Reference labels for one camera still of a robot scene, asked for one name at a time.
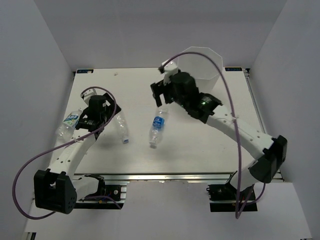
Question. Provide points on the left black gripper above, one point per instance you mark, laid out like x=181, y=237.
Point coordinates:
x=111, y=106

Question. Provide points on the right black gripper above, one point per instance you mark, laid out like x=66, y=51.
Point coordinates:
x=158, y=89

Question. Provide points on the clear unlabelled plastic bottle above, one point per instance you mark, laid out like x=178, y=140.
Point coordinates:
x=122, y=127

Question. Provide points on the clear bottle blue label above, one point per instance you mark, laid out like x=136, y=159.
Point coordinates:
x=157, y=128

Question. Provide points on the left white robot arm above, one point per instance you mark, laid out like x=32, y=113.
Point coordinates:
x=55, y=188

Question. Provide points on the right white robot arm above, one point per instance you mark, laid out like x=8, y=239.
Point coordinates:
x=268, y=152

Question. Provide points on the white octagonal plastic bin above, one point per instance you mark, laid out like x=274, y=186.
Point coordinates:
x=200, y=68

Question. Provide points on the left blue corner sticker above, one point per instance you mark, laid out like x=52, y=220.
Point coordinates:
x=84, y=71

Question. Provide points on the blue corner sticker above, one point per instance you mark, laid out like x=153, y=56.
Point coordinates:
x=84, y=71
x=233, y=69

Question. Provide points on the bottle with green-blue label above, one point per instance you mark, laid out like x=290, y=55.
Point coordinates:
x=68, y=126

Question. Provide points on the right blue corner sticker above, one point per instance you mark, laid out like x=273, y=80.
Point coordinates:
x=233, y=69

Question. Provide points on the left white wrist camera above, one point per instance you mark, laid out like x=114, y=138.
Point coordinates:
x=88, y=94

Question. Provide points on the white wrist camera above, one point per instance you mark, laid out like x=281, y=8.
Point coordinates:
x=88, y=94
x=168, y=70

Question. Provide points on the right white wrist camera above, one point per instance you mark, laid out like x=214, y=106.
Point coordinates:
x=168, y=70

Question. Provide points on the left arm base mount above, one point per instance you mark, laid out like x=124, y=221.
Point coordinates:
x=96, y=193

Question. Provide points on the aluminium front rail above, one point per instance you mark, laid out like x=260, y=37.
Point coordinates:
x=167, y=177

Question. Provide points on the aluminium rail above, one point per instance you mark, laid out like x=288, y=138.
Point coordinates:
x=167, y=177
x=246, y=72

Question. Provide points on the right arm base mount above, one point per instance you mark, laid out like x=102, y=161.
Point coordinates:
x=223, y=198

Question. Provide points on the aluminium right side rail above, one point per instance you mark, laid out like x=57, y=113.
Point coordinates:
x=246, y=72

